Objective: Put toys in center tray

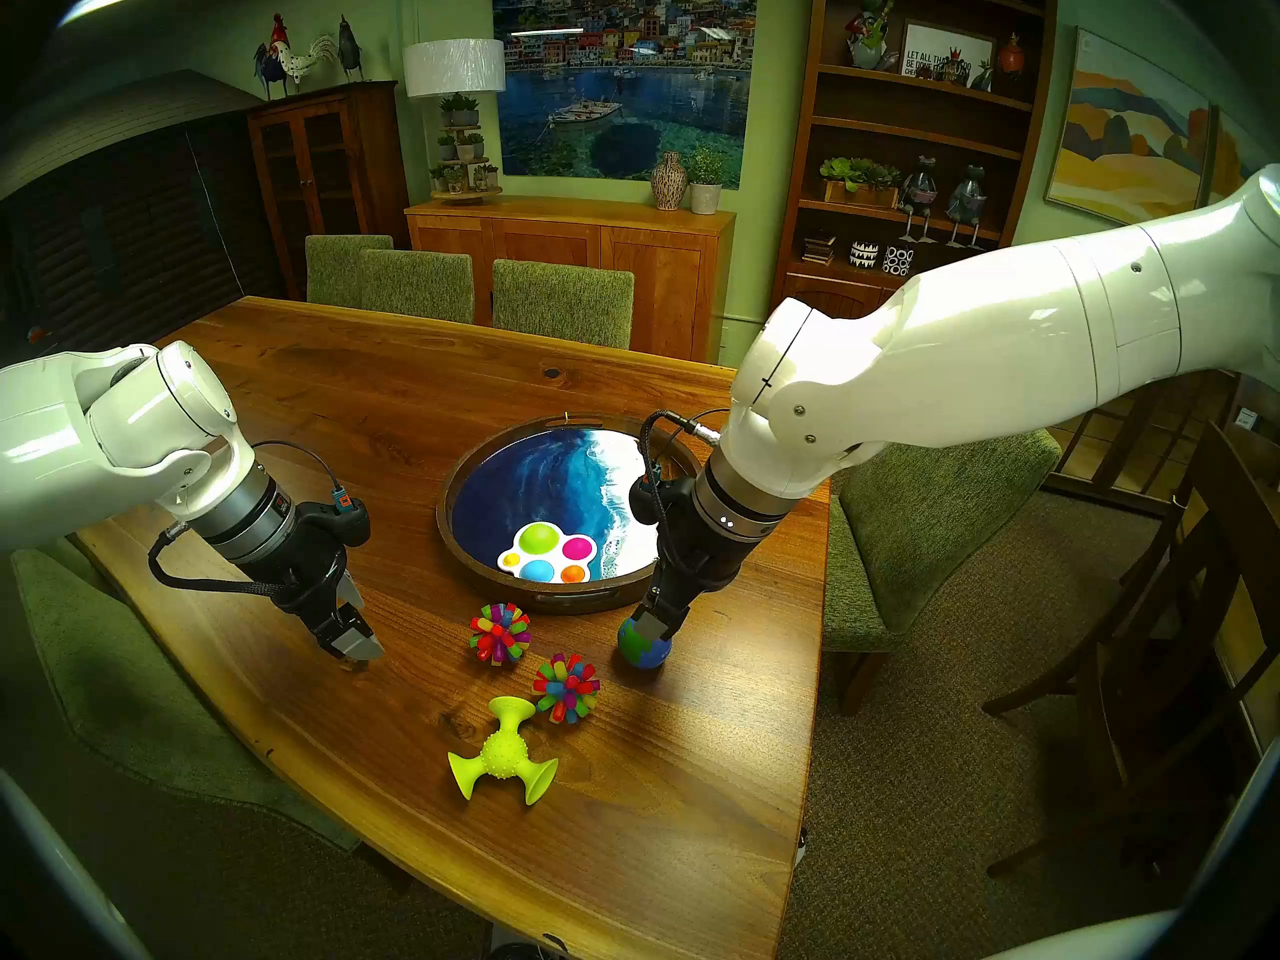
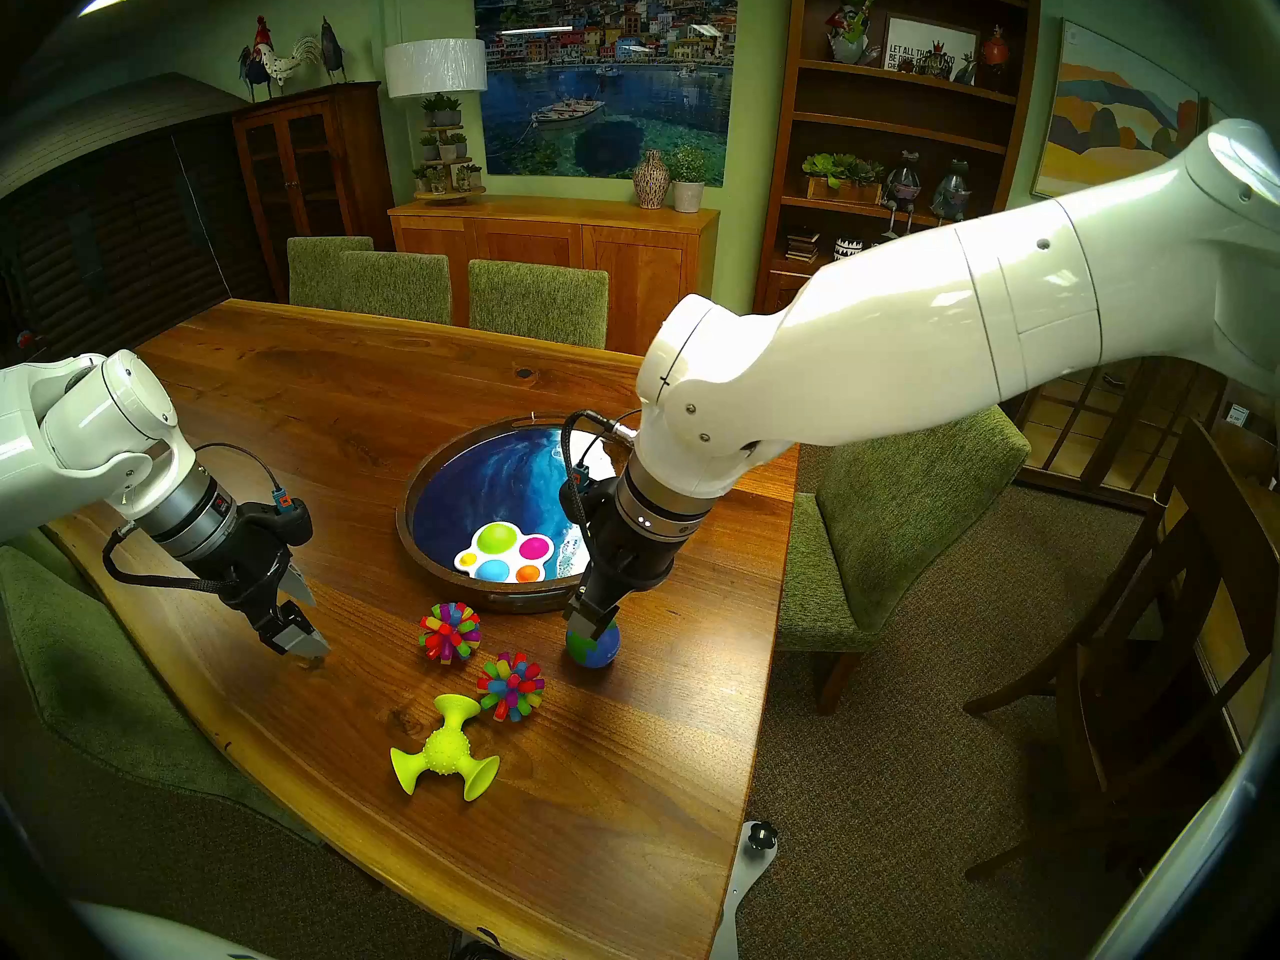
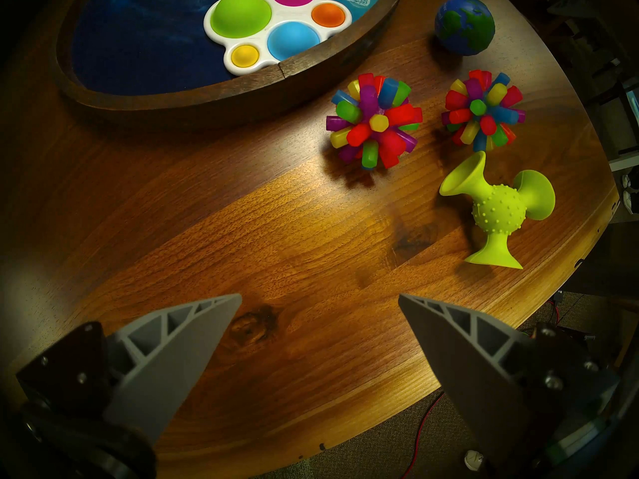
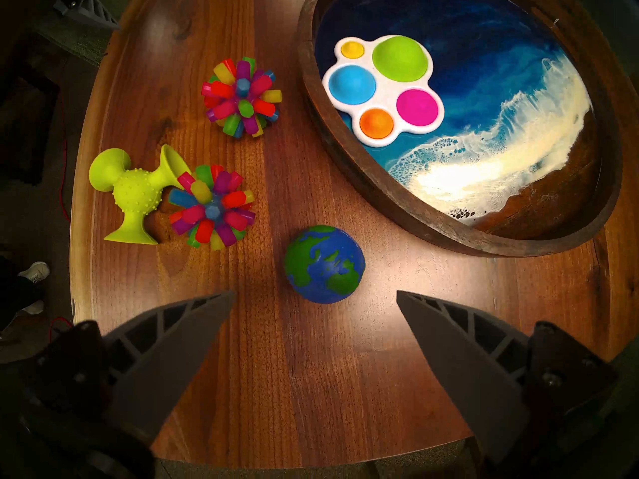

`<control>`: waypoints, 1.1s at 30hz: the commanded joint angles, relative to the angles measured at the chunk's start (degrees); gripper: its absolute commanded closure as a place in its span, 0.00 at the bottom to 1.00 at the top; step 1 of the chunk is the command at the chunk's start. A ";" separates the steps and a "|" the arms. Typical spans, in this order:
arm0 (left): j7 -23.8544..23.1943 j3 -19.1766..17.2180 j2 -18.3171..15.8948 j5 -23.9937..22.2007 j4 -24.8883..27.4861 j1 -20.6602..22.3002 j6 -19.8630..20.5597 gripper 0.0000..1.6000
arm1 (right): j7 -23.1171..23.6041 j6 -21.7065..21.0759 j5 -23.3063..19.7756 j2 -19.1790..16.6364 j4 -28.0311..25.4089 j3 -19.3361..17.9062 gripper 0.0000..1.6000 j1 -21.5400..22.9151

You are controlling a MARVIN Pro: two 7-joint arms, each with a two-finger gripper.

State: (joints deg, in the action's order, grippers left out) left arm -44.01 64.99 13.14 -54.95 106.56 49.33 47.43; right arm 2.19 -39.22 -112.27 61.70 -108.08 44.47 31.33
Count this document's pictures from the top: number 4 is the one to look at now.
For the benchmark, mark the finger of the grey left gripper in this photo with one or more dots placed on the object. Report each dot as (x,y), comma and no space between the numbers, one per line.
(87,9)

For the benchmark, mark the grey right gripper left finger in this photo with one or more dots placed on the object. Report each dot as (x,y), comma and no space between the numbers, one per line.
(164,363)

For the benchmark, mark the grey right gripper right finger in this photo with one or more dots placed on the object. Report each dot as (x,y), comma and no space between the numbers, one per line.
(464,368)

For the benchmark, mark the multicolour spiky ball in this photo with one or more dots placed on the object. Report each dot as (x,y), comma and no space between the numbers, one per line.
(242,99)
(212,208)

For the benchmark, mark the blue green globe ball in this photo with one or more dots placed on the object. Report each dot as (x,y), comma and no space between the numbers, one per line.
(324,266)

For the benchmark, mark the lime green suction cup toy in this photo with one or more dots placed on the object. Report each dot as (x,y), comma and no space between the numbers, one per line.
(135,191)

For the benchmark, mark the round wooden blue resin tray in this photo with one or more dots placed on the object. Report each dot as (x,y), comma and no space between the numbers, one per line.
(499,59)

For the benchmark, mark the green upholstered chair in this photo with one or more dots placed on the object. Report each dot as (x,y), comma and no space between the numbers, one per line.
(75,41)

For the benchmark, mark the white sneaker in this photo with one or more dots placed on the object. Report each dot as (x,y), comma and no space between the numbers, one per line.
(34,308)
(36,272)

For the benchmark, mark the white pop bubble toy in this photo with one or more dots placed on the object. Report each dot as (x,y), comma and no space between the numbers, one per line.
(384,96)

